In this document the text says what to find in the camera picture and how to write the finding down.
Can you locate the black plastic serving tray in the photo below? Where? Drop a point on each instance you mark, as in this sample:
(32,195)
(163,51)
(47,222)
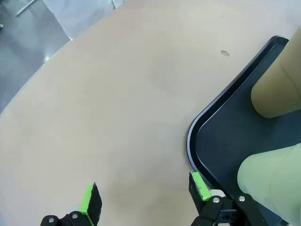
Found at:
(225,131)

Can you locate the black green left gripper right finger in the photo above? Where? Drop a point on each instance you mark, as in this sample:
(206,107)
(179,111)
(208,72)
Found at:
(200,188)

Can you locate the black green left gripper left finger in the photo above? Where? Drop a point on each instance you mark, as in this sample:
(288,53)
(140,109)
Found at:
(90,207)

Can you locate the grey metal bar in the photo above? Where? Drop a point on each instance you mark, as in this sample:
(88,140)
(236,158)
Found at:
(23,9)

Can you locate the tall brown plastic cup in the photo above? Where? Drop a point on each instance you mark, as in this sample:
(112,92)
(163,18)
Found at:
(279,82)

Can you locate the tall pale green plastic cup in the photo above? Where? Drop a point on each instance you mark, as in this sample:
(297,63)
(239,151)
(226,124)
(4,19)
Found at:
(270,179)

